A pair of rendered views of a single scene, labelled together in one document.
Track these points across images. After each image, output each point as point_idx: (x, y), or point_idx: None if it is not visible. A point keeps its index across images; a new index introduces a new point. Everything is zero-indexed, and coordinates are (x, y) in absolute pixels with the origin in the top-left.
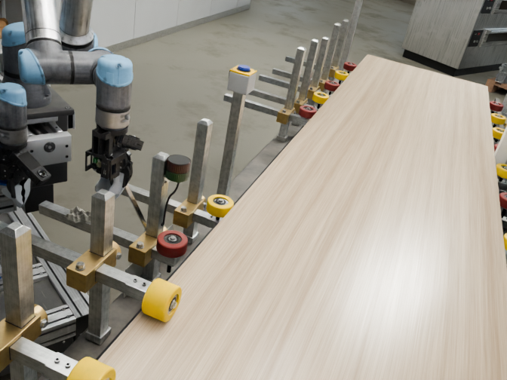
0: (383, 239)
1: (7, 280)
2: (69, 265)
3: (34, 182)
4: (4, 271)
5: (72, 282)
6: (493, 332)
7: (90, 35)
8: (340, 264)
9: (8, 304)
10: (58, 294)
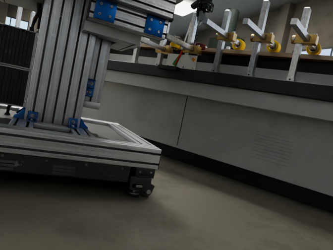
0: None
1: (265, 17)
2: (233, 32)
3: (171, 20)
4: (265, 14)
5: (234, 38)
6: None
7: None
8: None
9: (263, 26)
10: (94, 123)
